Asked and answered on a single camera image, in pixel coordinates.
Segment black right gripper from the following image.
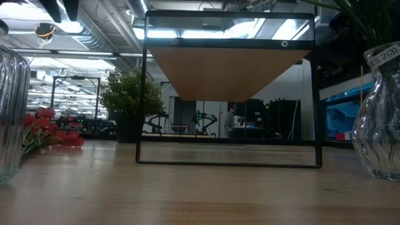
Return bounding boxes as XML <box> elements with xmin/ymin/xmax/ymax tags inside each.
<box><xmin>327</xmin><ymin>11</ymin><xmax>354</xmax><ymax>37</ymax></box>

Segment white artificial flower bunch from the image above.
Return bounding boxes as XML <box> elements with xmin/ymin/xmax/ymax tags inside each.
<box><xmin>299</xmin><ymin>0</ymin><xmax>400</xmax><ymax>49</ymax></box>

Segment curvy glass vase with label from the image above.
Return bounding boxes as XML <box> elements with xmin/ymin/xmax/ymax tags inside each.
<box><xmin>352</xmin><ymin>40</ymin><xmax>400</xmax><ymax>183</ymax></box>

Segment red artificial flower bunch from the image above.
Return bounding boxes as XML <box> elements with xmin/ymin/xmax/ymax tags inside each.
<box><xmin>20</xmin><ymin>106</ymin><xmax>86</xmax><ymax>158</ymax></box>

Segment ribbed clear glass jar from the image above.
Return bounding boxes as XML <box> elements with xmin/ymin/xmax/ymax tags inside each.
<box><xmin>0</xmin><ymin>44</ymin><xmax>32</xmax><ymax>186</ymax></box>

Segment green potted plant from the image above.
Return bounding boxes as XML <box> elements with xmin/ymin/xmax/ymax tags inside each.
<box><xmin>99</xmin><ymin>69</ymin><xmax>166</xmax><ymax>144</ymax></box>

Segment person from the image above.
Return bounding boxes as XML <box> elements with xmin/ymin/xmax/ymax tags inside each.
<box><xmin>223</xmin><ymin>106</ymin><xmax>237</xmax><ymax>138</ymax></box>

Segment black background metal frame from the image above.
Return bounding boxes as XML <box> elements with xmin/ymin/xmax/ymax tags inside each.
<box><xmin>49</xmin><ymin>75</ymin><xmax>102</xmax><ymax>123</ymax></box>

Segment black metal frame wooden shelf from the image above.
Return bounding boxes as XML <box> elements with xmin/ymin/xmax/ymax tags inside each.
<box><xmin>135</xmin><ymin>10</ymin><xmax>323</xmax><ymax>169</ymax></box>

